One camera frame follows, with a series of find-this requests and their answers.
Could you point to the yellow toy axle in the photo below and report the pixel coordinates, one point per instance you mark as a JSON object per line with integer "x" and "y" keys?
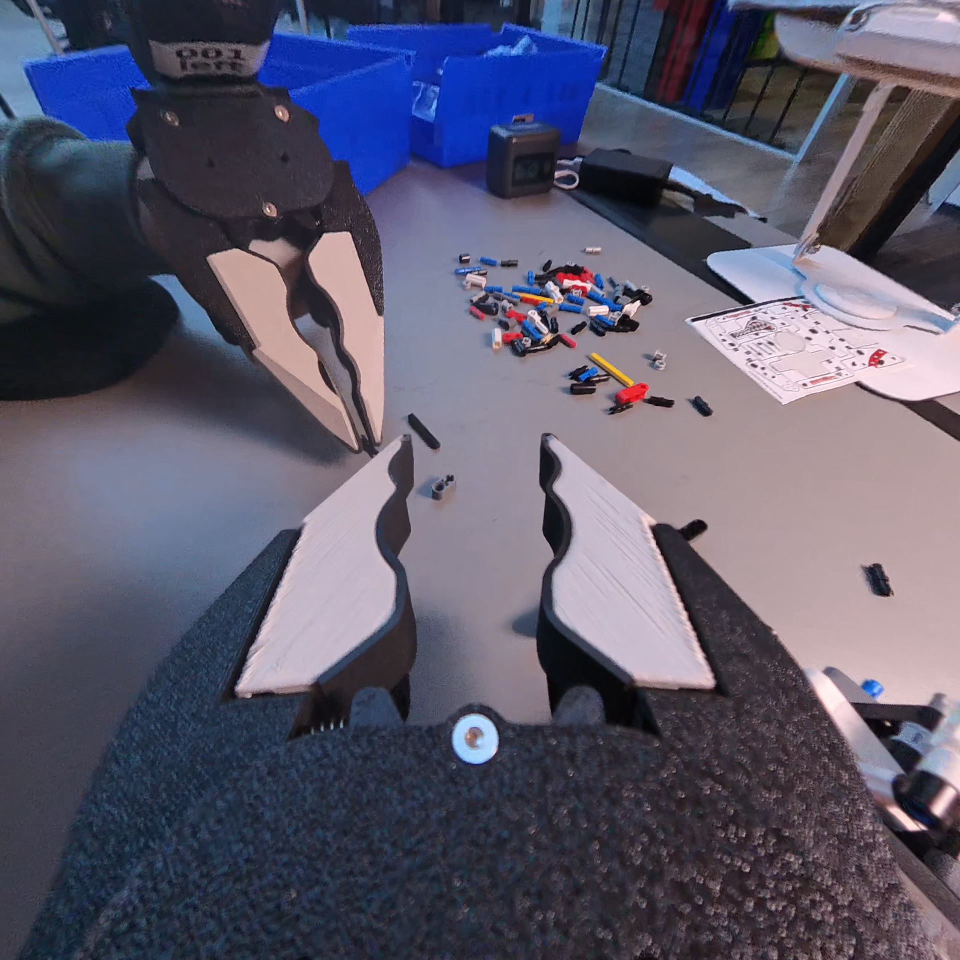
{"x": 611, "y": 369}

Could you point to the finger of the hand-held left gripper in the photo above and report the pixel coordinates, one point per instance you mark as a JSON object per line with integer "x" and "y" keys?
{"x": 262, "y": 300}
{"x": 356, "y": 300}

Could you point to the grey desk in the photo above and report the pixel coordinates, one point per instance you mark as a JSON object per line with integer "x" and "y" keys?
{"x": 487, "y": 450}

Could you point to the white sticker sheet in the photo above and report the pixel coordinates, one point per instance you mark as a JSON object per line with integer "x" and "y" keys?
{"x": 787, "y": 352}

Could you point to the black toy axle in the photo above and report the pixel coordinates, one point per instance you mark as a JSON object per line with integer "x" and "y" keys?
{"x": 424, "y": 431}

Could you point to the white book stand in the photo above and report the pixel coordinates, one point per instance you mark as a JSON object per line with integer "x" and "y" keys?
{"x": 757, "y": 270}

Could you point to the person's left forearm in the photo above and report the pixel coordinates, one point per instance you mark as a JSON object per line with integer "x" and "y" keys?
{"x": 67, "y": 225}

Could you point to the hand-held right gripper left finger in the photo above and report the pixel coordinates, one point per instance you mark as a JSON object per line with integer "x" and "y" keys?
{"x": 330, "y": 600}

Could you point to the red toy beam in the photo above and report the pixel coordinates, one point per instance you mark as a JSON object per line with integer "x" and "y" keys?
{"x": 632, "y": 394}

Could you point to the toy truck chassis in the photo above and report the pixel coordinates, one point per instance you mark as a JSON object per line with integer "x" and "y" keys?
{"x": 885, "y": 750}

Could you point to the clear plastic bag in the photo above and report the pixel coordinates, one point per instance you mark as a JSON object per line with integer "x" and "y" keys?
{"x": 510, "y": 49}

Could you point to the black power adapter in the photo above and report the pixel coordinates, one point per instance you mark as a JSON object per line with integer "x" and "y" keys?
{"x": 626, "y": 176}

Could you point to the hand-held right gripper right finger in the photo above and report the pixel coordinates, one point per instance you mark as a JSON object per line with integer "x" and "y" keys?
{"x": 630, "y": 600}

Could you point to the black toy pin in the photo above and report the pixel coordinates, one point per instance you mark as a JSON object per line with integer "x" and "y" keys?
{"x": 694, "y": 529}
{"x": 877, "y": 580}

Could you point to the blue plastic bin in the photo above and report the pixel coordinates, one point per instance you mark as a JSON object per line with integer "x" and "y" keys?
{"x": 510, "y": 112}
{"x": 352, "y": 112}

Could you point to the pile of small toy pieces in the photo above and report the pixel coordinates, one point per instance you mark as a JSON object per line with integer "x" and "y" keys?
{"x": 570, "y": 300}

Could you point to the black box device with display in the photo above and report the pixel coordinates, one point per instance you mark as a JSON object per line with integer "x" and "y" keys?
{"x": 521, "y": 161}

